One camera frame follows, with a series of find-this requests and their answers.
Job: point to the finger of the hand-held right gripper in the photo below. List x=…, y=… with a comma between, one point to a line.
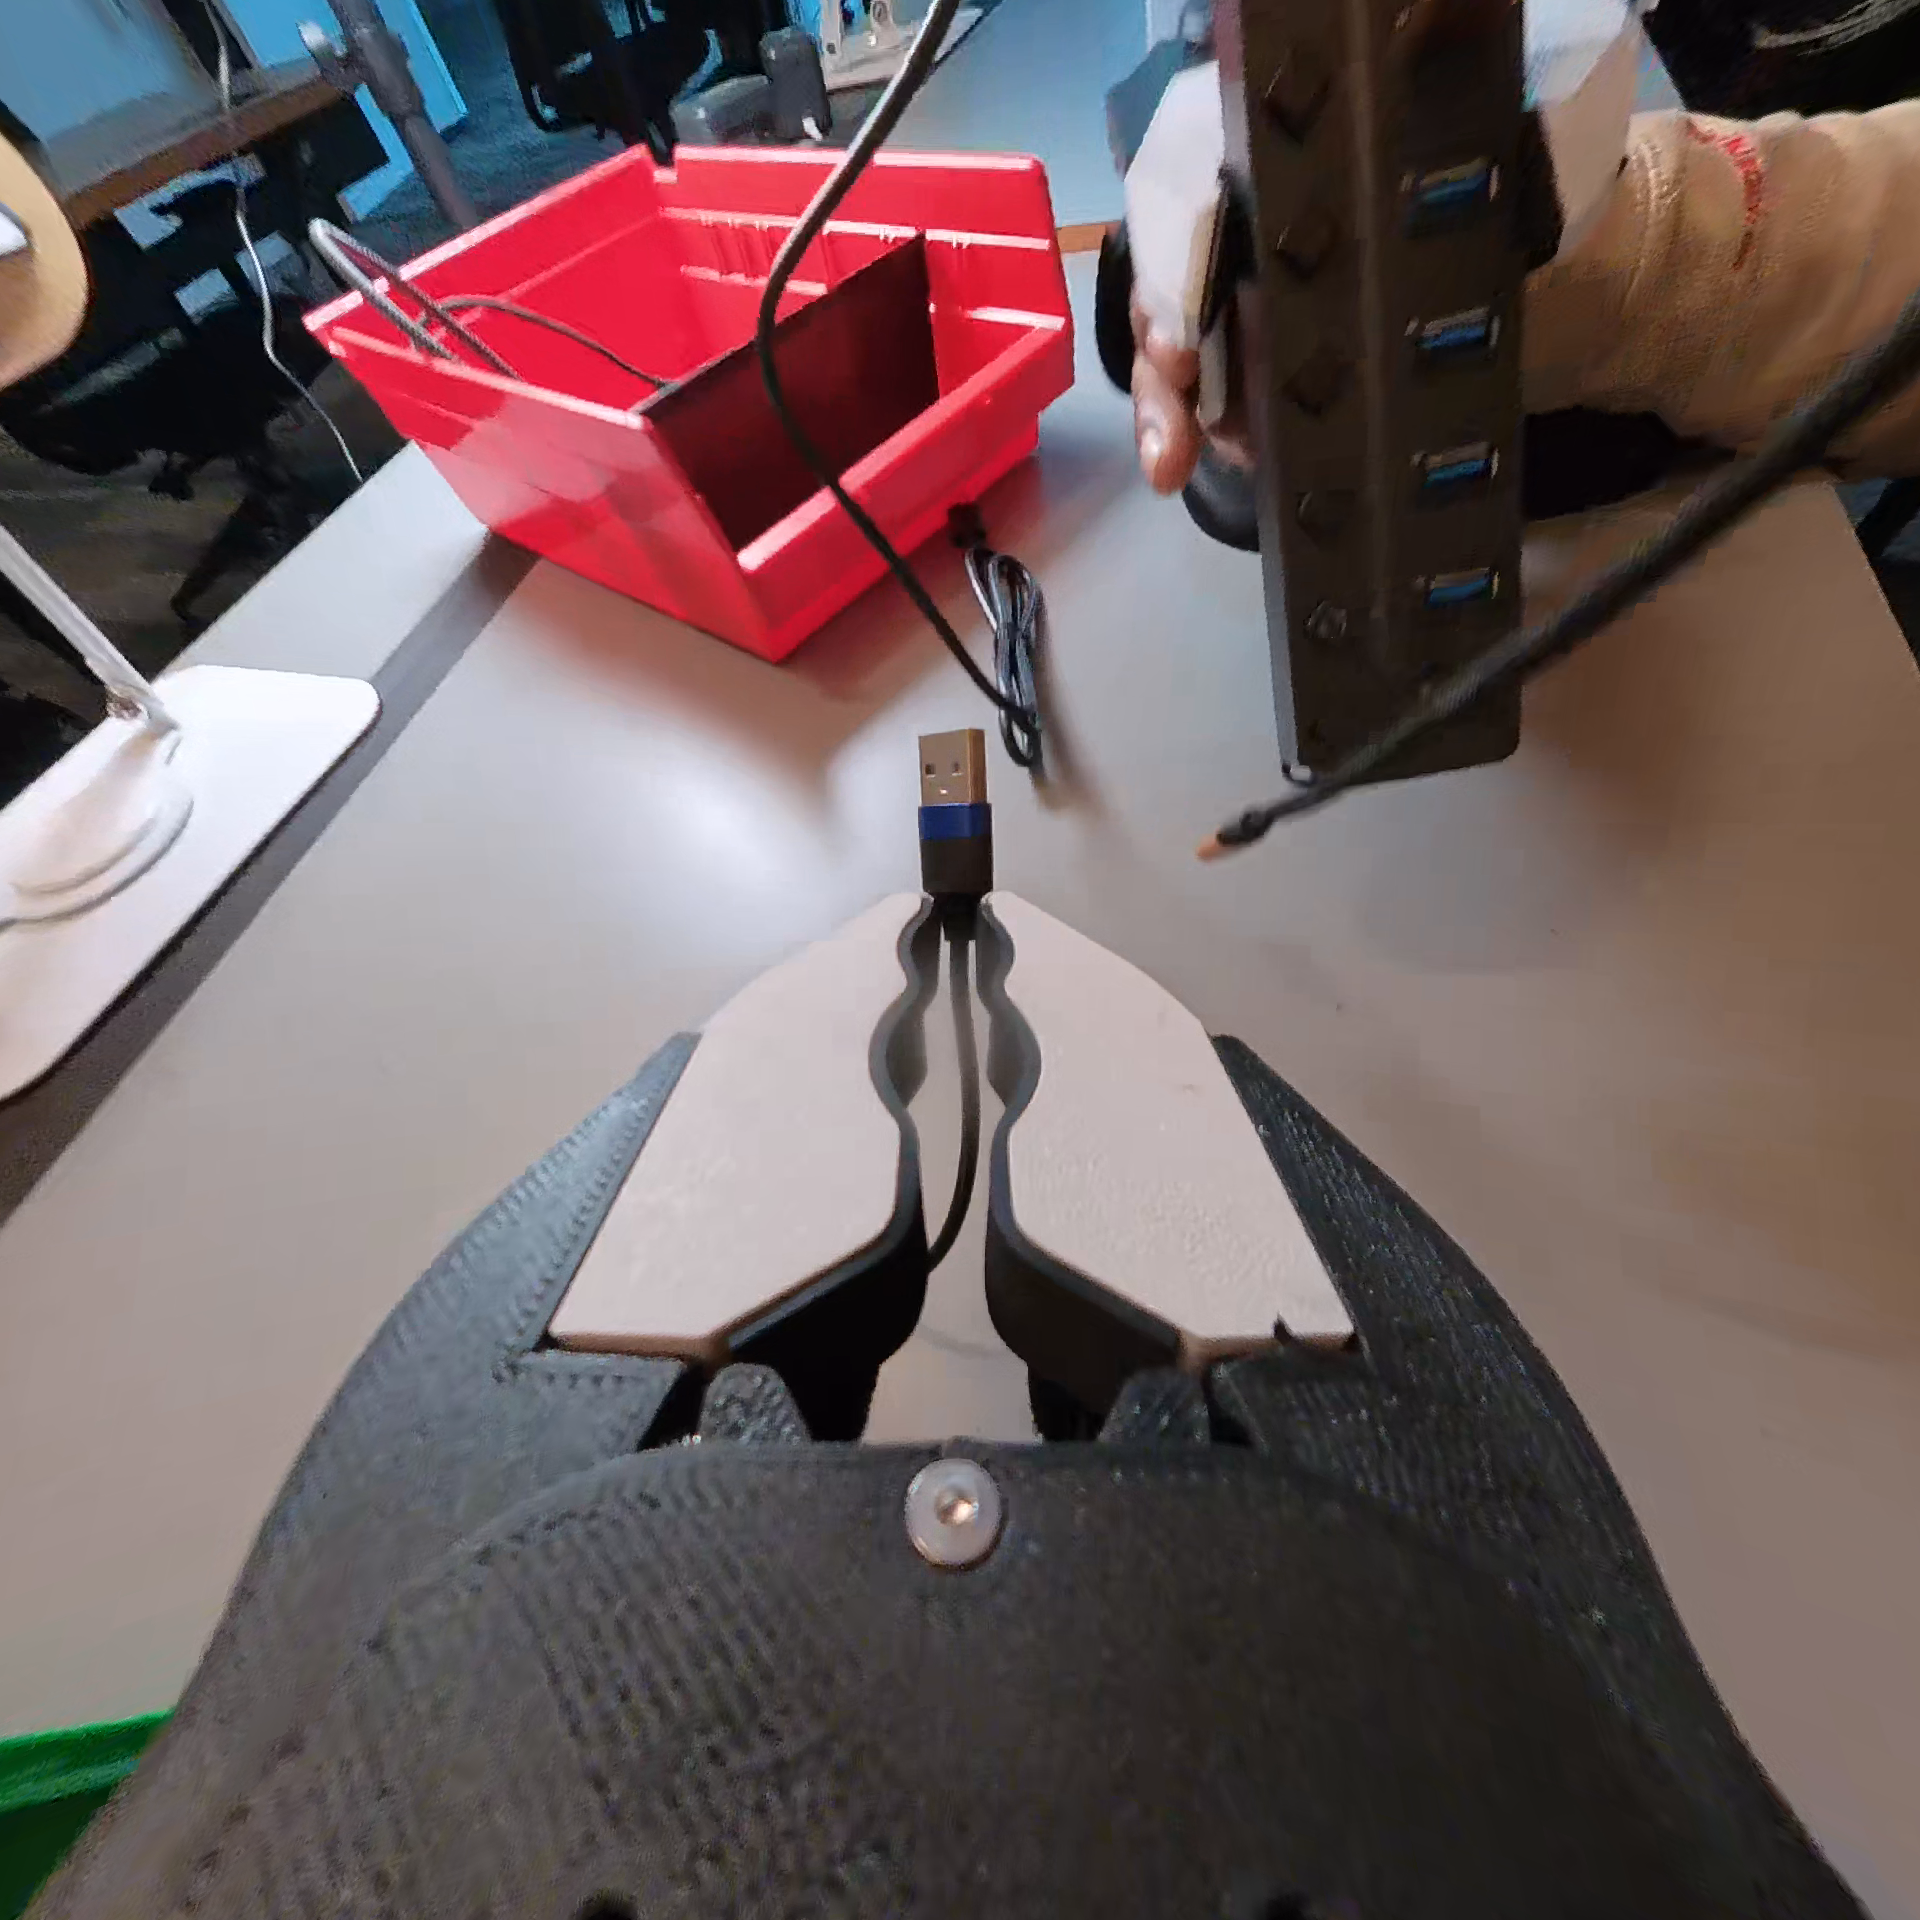
x=1582, y=77
x=1184, y=166

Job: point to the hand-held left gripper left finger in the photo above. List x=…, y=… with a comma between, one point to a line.
x=733, y=1171

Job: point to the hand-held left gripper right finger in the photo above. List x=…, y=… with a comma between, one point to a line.
x=1154, y=1186

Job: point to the black multiport usb hub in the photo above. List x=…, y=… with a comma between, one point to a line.
x=1348, y=452

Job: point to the red plastic bin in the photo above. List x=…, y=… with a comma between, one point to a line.
x=570, y=452

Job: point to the green plastic bin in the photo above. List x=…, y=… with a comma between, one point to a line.
x=60, y=1799

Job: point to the person's right forearm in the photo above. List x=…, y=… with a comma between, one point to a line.
x=1724, y=271

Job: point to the person's right hand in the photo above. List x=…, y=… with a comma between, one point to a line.
x=1162, y=405

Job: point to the white document stand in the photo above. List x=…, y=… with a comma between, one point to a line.
x=225, y=751
x=840, y=45

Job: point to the black wrist rest pad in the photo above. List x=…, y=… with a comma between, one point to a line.
x=1604, y=466

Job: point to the black bin divider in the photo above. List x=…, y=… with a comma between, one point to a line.
x=810, y=405

